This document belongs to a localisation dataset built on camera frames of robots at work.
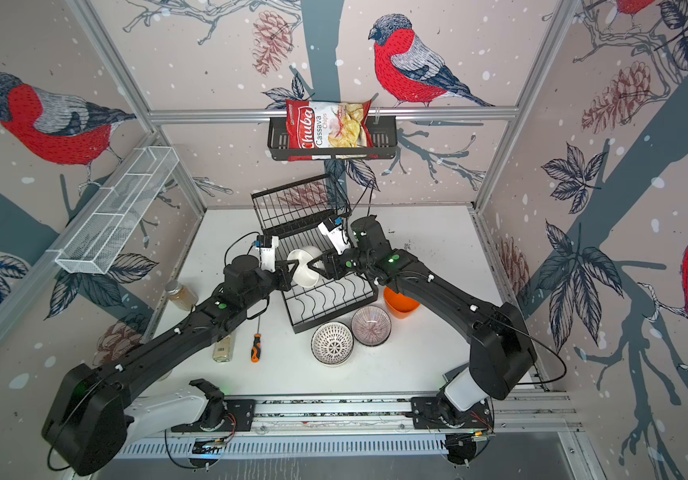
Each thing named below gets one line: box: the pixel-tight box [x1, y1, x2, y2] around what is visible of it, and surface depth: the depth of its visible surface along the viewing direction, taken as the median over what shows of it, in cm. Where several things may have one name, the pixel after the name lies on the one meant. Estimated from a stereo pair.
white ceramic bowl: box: [287, 246, 323, 289], surface depth 81 cm
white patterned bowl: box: [310, 322, 355, 367], surface depth 81 cm
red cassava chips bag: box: [286, 100, 379, 162], surface depth 89 cm
